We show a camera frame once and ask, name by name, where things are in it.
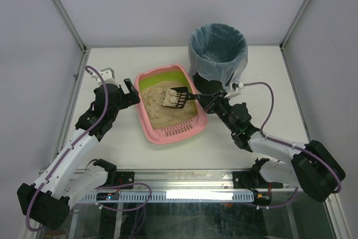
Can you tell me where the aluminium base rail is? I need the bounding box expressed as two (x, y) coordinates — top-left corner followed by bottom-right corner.
(36, 167), (308, 194)

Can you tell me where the white slotted cable duct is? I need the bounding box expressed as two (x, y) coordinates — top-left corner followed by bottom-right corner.
(80, 190), (254, 203)

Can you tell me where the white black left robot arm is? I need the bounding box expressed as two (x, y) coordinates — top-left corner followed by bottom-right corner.
(17, 78), (140, 230)

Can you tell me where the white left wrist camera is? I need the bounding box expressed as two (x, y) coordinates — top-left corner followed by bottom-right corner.
(100, 68), (116, 85)

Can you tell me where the beige pellet cat litter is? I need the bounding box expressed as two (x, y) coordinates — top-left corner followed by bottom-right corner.
(141, 81), (197, 129)

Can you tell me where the black bin with blue liner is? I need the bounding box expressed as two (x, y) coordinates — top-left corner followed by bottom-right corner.
(189, 23), (248, 94)

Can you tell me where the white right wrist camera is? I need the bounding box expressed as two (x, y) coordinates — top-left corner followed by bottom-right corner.
(225, 82), (244, 99)

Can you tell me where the pink cat litter box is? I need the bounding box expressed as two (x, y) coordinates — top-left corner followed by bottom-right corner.
(134, 64), (208, 145)

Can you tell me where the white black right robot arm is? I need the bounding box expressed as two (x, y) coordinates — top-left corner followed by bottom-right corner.
(196, 91), (346, 202)

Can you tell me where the aluminium left frame post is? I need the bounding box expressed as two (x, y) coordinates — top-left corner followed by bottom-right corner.
(51, 0), (87, 53)

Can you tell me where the aluminium frame post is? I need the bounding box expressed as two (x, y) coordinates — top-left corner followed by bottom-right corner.
(51, 0), (87, 53)
(281, 0), (332, 46)

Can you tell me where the black slotted litter scoop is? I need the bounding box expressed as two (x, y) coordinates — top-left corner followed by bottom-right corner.
(162, 87), (198, 109)

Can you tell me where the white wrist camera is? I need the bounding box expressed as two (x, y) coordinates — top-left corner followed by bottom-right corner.
(225, 82), (244, 99)
(100, 68), (116, 85)

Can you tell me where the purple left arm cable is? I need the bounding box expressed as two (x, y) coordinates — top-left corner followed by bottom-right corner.
(25, 65), (153, 231)

